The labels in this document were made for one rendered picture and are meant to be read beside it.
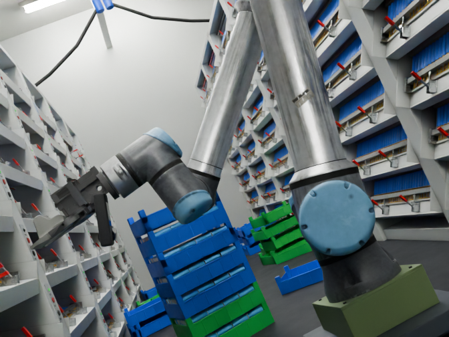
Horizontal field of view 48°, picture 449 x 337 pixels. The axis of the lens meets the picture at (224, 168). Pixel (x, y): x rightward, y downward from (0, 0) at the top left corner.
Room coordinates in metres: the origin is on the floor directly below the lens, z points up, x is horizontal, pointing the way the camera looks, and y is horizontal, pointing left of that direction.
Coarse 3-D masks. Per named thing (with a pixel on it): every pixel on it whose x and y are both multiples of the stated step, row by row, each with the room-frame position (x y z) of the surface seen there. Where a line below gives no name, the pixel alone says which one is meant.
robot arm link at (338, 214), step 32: (256, 0) 1.08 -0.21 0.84; (288, 0) 1.06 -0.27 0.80; (288, 32) 1.05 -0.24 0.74; (288, 64) 1.05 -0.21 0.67; (288, 96) 1.06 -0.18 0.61; (320, 96) 1.06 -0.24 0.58; (288, 128) 1.07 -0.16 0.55; (320, 128) 1.04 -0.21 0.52; (320, 160) 1.04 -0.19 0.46; (320, 192) 1.00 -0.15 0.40; (352, 192) 1.00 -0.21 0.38; (320, 224) 1.00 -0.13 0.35; (352, 224) 1.00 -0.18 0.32
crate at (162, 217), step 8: (216, 192) 1.87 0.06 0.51; (216, 200) 1.86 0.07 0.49; (144, 216) 1.74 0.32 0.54; (152, 216) 1.75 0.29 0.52; (160, 216) 1.76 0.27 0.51; (168, 216) 1.77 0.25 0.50; (136, 224) 1.82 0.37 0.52; (144, 224) 1.74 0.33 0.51; (152, 224) 1.75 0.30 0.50; (160, 224) 1.76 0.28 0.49; (136, 232) 1.86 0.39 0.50; (144, 232) 1.77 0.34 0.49
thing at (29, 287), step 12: (12, 264) 1.49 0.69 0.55; (24, 264) 1.50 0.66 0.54; (36, 264) 1.50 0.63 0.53; (24, 276) 1.50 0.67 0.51; (36, 276) 1.50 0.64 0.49; (0, 288) 1.25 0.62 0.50; (12, 288) 1.24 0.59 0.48; (24, 288) 1.34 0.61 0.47; (36, 288) 1.47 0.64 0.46; (0, 300) 1.14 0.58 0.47; (12, 300) 1.23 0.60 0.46; (24, 300) 1.33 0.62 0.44
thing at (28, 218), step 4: (16, 204) 1.60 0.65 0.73; (20, 204) 1.60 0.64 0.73; (32, 204) 2.01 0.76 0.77; (20, 208) 1.60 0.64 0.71; (36, 208) 2.01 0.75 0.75; (20, 212) 1.60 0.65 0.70; (24, 212) 1.75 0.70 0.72; (44, 212) 2.19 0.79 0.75; (48, 212) 2.19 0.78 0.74; (52, 212) 2.19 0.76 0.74; (56, 212) 2.19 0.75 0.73; (24, 216) 1.74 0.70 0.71; (28, 216) 1.74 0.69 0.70; (32, 216) 2.18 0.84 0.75; (48, 216) 2.02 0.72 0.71; (52, 216) 2.19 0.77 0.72; (24, 220) 1.63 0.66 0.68; (28, 220) 1.68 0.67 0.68; (32, 220) 1.73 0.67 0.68; (28, 224) 1.67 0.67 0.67; (32, 224) 1.72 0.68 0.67; (28, 228) 1.67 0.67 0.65; (32, 228) 1.72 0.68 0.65; (28, 232) 2.08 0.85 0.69; (32, 232) 2.13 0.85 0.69
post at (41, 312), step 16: (0, 192) 1.50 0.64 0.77; (16, 208) 1.58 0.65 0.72; (16, 224) 1.50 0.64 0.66; (0, 240) 1.49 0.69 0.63; (16, 240) 1.50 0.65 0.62; (0, 256) 1.49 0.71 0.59; (16, 256) 1.50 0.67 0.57; (16, 304) 1.49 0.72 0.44; (32, 304) 1.50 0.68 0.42; (48, 304) 1.50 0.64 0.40; (0, 320) 1.48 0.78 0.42; (16, 320) 1.49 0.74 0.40; (32, 320) 1.49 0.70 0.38; (48, 320) 1.50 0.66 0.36; (64, 320) 1.60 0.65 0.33; (64, 336) 1.52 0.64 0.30
